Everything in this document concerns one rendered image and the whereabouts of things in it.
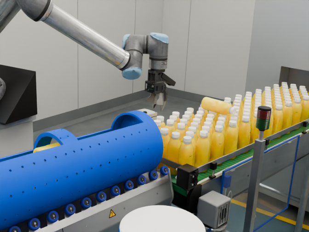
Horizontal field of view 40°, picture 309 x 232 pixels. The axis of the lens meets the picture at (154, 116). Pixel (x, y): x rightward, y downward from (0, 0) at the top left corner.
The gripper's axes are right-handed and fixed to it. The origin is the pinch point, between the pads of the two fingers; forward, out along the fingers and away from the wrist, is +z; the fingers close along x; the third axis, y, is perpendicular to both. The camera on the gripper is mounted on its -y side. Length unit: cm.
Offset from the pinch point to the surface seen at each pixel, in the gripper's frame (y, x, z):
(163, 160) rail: 11.1, 15.2, 21.7
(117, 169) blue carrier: 51, 27, 10
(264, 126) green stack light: -18, 51, 0
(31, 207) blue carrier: 89, 26, 13
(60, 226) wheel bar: 76, 24, 26
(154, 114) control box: -9.5, -11.6, 9.2
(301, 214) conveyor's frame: -126, 34, 97
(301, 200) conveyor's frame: -125, 32, 87
